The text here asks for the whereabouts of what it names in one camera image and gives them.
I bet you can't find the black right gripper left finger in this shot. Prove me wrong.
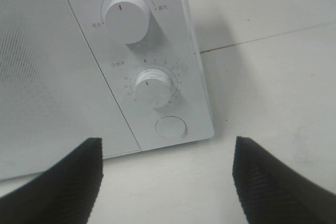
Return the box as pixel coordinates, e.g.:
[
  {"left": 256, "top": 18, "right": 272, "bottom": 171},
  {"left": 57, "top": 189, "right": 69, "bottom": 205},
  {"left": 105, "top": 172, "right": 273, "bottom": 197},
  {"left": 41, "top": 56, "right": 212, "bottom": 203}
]
[{"left": 1, "top": 138, "right": 103, "bottom": 223}]

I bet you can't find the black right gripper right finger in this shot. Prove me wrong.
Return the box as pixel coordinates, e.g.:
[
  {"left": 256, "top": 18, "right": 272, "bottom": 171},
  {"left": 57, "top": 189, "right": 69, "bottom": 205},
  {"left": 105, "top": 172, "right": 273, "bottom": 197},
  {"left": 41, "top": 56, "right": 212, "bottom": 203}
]
[{"left": 232, "top": 136, "right": 335, "bottom": 223}]

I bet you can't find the white microwave door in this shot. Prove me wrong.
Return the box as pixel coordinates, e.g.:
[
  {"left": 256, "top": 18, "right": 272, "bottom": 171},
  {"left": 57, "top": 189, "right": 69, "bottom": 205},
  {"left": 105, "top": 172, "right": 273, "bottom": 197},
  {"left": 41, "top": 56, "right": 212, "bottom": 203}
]
[{"left": 1, "top": 0, "right": 140, "bottom": 179}]

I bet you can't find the white lower timer knob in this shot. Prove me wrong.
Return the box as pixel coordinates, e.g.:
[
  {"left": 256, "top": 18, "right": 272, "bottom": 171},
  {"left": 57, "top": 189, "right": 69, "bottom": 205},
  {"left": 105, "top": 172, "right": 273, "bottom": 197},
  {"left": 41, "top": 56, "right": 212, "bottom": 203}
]
[{"left": 134, "top": 69, "right": 173, "bottom": 109}]

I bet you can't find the white microwave oven body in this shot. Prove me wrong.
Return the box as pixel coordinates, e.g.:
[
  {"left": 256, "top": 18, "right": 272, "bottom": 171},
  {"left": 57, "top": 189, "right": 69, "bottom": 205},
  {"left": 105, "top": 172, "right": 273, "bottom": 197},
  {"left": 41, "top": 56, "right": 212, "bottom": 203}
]
[{"left": 67, "top": 0, "right": 214, "bottom": 151}]

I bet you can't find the white upper power knob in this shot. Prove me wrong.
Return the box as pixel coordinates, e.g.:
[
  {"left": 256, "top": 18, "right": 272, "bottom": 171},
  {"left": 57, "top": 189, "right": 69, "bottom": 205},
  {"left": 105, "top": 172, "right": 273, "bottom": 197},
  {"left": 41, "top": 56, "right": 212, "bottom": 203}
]
[{"left": 102, "top": 0, "right": 151, "bottom": 44}]

